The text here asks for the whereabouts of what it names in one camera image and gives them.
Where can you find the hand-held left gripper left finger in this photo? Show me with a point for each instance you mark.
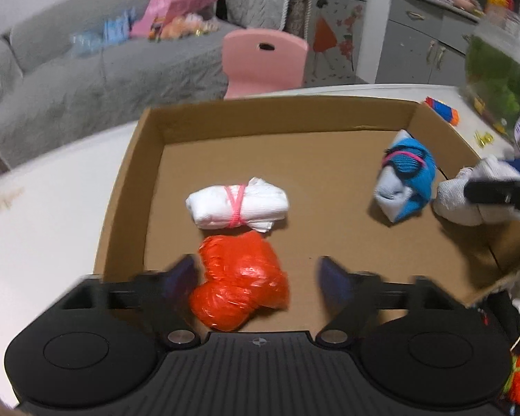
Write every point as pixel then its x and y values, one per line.
pixel 180 278

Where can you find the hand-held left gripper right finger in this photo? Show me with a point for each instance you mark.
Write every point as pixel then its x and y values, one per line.
pixel 330 278

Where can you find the white grey sock bundle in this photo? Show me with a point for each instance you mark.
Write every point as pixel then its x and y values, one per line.
pixel 453 190

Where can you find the orange plastic bag bundle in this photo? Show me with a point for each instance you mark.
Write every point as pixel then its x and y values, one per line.
pixel 242 277

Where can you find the cardboard box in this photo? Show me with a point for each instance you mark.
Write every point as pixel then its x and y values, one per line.
pixel 329 190

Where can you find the white desktop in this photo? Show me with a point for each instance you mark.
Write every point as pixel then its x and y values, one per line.
pixel 47 225

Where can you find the blue and grey sock bundle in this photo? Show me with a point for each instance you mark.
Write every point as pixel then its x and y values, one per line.
pixel 405 173

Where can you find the glass fish bowl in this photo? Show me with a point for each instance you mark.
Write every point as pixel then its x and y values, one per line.
pixel 498 78

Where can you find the blue orange toy block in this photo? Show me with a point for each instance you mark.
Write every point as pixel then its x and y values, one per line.
pixel 442 110

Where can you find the white sock bundle pink band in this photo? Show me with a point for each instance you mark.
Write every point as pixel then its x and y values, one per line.
pixel 251 203

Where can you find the grey cabinet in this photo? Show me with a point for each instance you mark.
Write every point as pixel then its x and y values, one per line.
pixel 416 47

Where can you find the orange drink bottle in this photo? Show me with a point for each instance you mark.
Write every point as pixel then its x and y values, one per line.
pixel 499 2

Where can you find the grey sofa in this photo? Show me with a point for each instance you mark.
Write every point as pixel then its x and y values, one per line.
pixel 112 82

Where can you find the flower-printed refrigerator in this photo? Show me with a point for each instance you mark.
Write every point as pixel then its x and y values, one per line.
pixel 338 30

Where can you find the pink chair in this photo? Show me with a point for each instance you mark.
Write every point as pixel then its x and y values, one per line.
pixel 260 65

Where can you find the orange plush toy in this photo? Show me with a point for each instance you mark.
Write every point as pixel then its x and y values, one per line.
pixel 184 28

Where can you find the blue toy castle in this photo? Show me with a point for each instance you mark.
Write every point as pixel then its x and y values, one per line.
pixel 108 30

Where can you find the pink plastic bag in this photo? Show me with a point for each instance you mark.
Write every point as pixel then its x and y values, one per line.
pixel 173 4

